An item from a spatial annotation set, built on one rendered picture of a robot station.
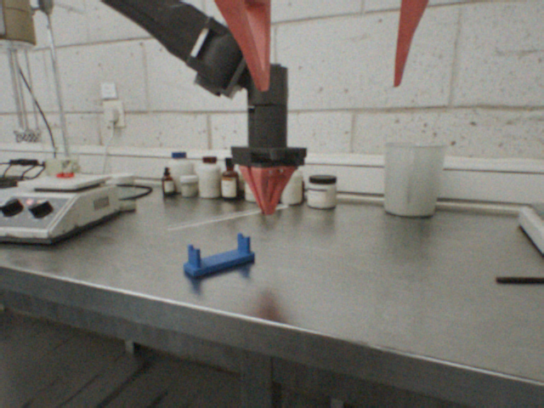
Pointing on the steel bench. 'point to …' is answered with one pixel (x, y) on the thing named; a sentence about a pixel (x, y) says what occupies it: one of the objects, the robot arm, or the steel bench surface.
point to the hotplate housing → (56, 231)
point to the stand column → (56, 73)
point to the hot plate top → (65, 182)
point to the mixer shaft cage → (25, 135)
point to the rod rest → (196, 265)
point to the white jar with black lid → (322, 191)
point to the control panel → (31, 214)
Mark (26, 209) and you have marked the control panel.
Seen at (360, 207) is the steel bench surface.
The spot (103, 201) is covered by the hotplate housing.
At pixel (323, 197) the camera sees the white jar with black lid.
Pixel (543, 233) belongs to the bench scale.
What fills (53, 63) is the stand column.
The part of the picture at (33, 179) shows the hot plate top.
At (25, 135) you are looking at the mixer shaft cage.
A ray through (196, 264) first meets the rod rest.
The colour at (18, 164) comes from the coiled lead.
